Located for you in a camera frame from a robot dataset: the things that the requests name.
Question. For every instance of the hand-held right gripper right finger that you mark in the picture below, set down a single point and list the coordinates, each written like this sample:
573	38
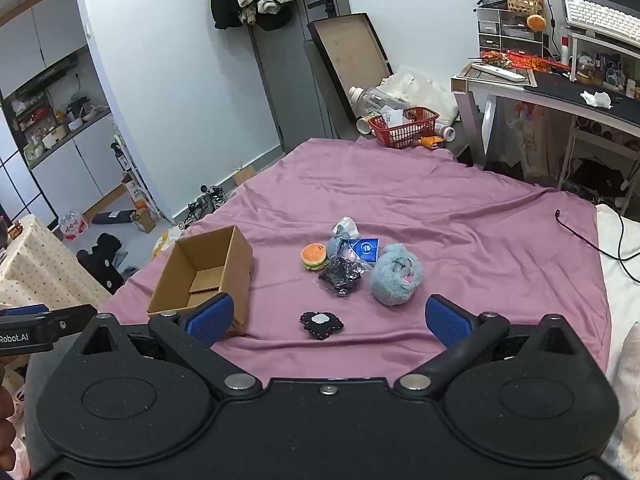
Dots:
446	320

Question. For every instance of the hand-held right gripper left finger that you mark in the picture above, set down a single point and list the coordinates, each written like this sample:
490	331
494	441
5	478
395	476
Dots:
212	317

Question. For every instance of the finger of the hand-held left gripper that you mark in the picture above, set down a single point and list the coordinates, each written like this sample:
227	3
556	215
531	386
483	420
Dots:
70	320

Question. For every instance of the brown cardboard box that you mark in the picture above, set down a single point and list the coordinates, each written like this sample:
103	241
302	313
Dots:
240	270

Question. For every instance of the fluffy blue plush toy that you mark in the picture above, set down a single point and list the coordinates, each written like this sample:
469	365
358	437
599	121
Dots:
392	280

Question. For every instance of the black patch with white label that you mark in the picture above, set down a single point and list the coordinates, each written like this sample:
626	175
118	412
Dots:
312	329

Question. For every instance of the blue tissue pack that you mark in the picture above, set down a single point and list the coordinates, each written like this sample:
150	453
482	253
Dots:
366	249

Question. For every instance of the dark beads plastic bag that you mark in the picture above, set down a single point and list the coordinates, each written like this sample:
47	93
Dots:
342	275

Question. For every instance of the polka dot cloth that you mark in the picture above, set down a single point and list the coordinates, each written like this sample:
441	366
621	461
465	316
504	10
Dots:
40	260

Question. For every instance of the pack of water bottles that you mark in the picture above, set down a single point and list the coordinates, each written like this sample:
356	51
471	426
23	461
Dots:
74	225

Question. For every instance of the black bag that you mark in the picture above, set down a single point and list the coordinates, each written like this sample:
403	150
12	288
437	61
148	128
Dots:
112	216

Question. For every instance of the burger plush toy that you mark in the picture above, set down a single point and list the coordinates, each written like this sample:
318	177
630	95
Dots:
314	256

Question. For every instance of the white crumpled plastic wad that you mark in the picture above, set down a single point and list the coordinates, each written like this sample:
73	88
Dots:
347	227

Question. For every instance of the cardboard box on floor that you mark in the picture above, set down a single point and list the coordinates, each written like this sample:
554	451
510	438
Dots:
137	200

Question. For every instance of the purple bed sheet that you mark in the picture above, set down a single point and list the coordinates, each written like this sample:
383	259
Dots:
400	185

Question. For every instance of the white kitchen cabinet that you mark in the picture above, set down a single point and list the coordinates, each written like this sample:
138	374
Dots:
65	170

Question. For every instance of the white bedding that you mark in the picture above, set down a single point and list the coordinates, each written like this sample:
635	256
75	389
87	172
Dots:
622	300

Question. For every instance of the orange tool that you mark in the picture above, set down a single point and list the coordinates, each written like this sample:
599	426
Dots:
432	142

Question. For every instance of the small white bottle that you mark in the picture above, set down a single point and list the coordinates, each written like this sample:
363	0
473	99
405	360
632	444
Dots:
445	131

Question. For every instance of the red plastic basket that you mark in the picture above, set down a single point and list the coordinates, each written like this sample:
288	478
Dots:
405	134

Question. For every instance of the white mug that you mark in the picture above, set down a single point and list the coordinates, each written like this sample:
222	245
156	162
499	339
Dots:
363	125

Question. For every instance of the pile of white plastic bags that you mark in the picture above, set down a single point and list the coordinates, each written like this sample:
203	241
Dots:
425	87

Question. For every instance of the clear plastic bottle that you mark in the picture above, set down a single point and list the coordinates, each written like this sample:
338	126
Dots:
372	96

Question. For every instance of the white desk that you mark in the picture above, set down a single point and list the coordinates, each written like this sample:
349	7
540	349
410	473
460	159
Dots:
550	102

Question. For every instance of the grey door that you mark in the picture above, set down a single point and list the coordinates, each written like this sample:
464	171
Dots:
290	85

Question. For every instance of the white power strip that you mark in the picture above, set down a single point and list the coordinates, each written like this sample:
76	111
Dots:
500	72

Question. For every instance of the black desk mat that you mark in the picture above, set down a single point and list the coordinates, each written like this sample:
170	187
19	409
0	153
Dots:
560	87

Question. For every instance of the crumpled white tissue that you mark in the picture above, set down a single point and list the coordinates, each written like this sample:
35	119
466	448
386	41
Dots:
597	98

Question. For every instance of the black framed brown board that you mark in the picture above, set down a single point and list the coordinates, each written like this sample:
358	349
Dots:
350	50

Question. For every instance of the grey drawer organizer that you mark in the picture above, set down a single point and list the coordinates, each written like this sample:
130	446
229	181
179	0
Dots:
500	32

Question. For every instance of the orange plush ball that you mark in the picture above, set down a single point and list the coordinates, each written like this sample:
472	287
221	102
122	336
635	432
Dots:
536	22

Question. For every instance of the woven basket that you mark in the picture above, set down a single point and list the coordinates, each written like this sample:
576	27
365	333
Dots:
522	2

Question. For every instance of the white keyboard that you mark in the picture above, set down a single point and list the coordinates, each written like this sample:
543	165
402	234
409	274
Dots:
600	17

